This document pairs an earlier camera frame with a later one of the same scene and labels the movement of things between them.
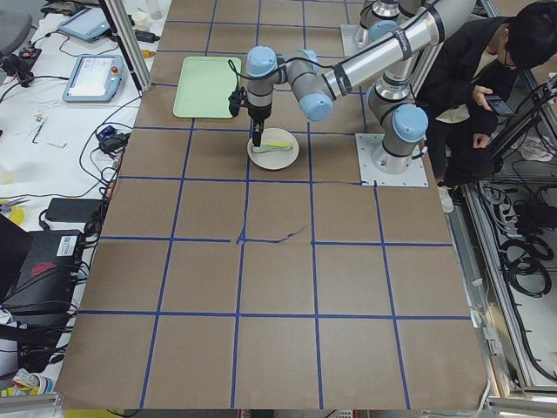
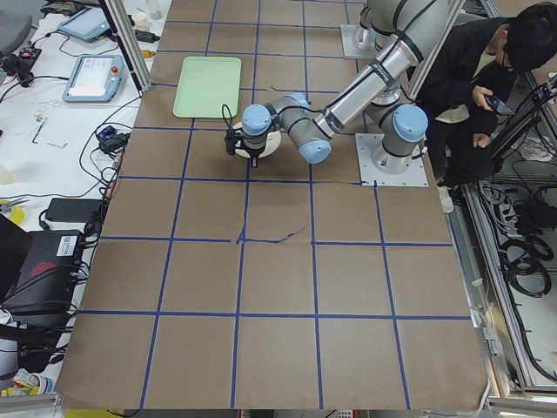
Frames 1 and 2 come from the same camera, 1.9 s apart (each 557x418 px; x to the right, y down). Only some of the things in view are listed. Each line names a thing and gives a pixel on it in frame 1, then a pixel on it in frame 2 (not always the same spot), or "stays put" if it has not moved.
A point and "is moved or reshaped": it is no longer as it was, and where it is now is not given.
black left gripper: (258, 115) → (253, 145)
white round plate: (275, 159) is moved or reshaped
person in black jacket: (453, 77) stays put
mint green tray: (204, 86) stays put
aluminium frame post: (132, 43) stays put
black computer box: (43, 282) stays put
